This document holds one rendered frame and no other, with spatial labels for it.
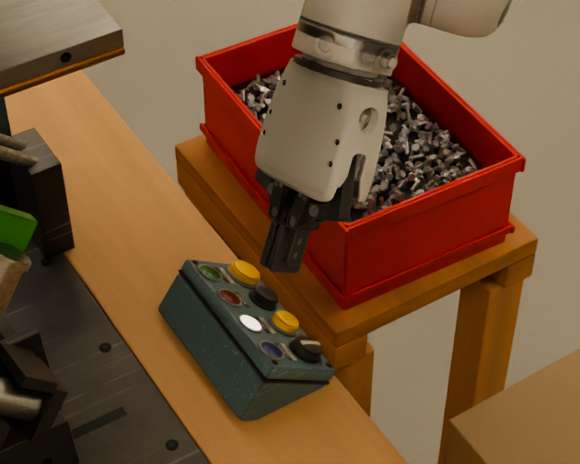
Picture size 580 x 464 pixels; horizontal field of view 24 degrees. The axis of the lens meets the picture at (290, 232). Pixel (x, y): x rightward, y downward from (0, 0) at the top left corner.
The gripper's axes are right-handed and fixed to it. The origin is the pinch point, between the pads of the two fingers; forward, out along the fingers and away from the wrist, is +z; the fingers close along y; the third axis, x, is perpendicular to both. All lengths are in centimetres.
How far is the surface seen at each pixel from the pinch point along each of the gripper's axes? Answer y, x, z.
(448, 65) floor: 116, -151, -6
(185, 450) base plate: -0.7, 5.1, 18.1
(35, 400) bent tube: 5.0, 17.0, 15.8
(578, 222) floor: 66, -144, 13
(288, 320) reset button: 1.0, -4.0, 7.0
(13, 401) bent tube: 5.1, 18.9, 15.9
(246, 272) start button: 7.5, -3.8, 5.2
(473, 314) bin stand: 10.7, -43.0, 10.1
